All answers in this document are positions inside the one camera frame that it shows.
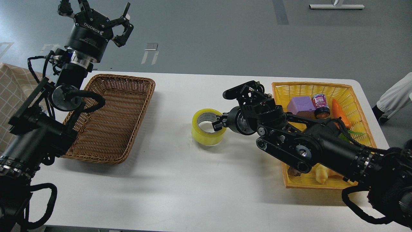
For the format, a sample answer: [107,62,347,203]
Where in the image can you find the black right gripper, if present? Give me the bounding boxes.
[212,107,256,136]

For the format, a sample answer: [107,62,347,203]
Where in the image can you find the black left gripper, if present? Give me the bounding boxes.
[57,0,134,63]

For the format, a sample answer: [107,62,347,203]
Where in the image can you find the yellow tape roll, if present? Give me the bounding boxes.
[191,108,226,146]

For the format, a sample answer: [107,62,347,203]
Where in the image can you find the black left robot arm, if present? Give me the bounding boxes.
[0,0,134,232]

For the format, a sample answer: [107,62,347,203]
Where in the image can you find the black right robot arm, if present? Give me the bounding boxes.
[212,81,412,228]

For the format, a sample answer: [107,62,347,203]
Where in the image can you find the purple block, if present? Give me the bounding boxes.
[287,96,315,118]

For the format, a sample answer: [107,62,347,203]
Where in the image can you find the brown toy lion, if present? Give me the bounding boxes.
[287,166,302,177]

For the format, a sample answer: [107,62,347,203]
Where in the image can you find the beige checked cloth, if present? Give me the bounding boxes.
[0,62,37,154]

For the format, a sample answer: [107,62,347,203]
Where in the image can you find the small pink can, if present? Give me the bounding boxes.
[312,93,331,119]

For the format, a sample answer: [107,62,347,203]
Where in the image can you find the brown wicker basket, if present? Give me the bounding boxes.
[63,74,156,164]

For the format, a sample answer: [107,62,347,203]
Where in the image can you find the toy croissant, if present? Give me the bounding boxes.
[315,164,343,185]

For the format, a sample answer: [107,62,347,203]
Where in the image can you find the orange toy carrot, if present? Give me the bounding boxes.
[332,98,365,136]

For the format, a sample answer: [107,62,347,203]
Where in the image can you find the yellow plastic basket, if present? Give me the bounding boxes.
[272,81,376,190]

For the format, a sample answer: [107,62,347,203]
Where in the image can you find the white bar stand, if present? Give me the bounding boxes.
[309,0,365,10]

